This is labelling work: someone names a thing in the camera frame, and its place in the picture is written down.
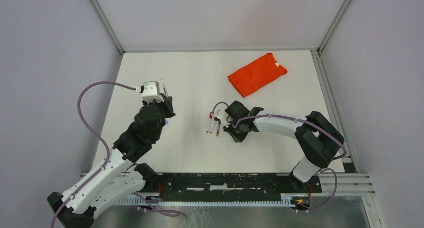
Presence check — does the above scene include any red orange pen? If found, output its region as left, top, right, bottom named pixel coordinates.
left=216, top=120, right=221, bottom=137

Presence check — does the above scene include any thin blue-tip pen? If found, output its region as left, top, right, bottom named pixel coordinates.
left=209, top=119, right=218, bottom=133

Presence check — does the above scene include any thin clear red-tip pen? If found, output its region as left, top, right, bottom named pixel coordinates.
left=206, top=118, right=212, bottom=133

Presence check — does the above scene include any thin green-tip pen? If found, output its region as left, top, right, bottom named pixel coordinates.
left=161, top=78, right=169, bottom=97

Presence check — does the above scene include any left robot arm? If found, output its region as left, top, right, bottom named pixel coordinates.
left=47, top=93, right=175, bottom=228

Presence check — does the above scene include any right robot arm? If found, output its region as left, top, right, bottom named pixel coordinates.
left=210, top=101, right=347, bottom=192

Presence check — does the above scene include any folded orange cloth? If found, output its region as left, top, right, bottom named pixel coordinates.
left=228, top=53, right=288, bottom=98

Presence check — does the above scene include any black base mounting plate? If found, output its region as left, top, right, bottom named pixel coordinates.
left=140, top=173, right=323, bottom=202

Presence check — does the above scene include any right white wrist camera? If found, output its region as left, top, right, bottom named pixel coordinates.
left=212, top=109, right=230, bottom=126

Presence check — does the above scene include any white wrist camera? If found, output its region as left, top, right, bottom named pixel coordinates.
left=135, top=81, right=165, bottom=103
left=212, top=109, right=230, bottom=126

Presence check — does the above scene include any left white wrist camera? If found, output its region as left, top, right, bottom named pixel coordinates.
left=135, top=81, right=165, bottom=103

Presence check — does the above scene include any white slotted cable duct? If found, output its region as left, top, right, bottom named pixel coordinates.
left=115, top=195, right=299, bottom=208

